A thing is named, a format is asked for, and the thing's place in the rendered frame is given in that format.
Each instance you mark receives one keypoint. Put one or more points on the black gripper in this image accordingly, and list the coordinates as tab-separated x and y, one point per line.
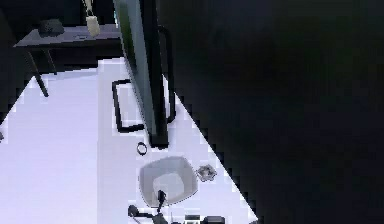
160	219

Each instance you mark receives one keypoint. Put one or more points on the grey square bowl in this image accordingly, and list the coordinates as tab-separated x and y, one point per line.
173	166

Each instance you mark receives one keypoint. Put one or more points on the small grey crumpled object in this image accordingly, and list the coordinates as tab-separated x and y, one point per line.
206	172

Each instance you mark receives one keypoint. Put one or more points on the dark grey table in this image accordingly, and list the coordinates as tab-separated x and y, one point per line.
70	37

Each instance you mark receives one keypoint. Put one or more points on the pale cream bottle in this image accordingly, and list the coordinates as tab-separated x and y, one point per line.
92	25

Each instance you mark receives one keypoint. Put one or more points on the dark grey lump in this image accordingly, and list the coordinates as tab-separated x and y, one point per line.
50	27

